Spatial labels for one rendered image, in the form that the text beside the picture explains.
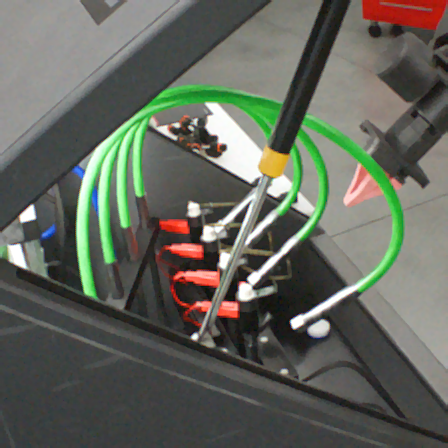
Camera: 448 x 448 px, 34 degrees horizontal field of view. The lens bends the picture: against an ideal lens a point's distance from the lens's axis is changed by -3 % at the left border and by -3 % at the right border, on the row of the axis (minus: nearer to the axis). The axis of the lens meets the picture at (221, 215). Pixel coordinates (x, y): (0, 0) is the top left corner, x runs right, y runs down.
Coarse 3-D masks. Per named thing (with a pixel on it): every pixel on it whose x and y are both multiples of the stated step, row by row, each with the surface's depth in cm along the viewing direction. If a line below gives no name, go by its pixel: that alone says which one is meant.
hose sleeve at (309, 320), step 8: (344, 288) 90; (352, 288) 89; (336, 296) 90; (344, 296) 90; (352, 296) 90; (320, 304) 92; (328, 304) 91; (336, 304) 90; (344, 304) 90; (312, 312) 92; (320, 312) 91; (328, 312) 91; (304, 320) 92; (312, 320) 92; (320, 320) 92
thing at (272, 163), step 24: (336, 0) 49; (336, 24) 50; (312, 48) 50; (312, 72) 51; (288, 96) 52; (312, 96) 52; (288, 120) 52; (288, 144) 53; (264, 168) 54; (264, 192) 55; (240, 240) 57; (216, 312) 60; (192, 336) 61
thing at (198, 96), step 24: (168, 96) 79; (192, 96) 78; (216, 96) 78; (240, 96) 78; (312, 120) 79; (336, 144) 80; (96, 168) 83; (384, 192) 82; (384, 264) 87; (360, 288) 89
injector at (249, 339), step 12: (240, 300) 100; (252, 300) 100; (240, 312) 101; (252, 312) 101; (240, 324) 103; (252, 324) 102; (264, 324) 103; (252, 336) 103; (252, 348) 104; (252, 360) 106
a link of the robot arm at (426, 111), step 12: (444, 72) 90; (444, 84) 90; (432, 96) 90; (444, 96) 90; (420, 108) 91; (432, 108) 90; (444, 108) 90; (432, 120) 91; (444, 120) 90; (444, 132) 92
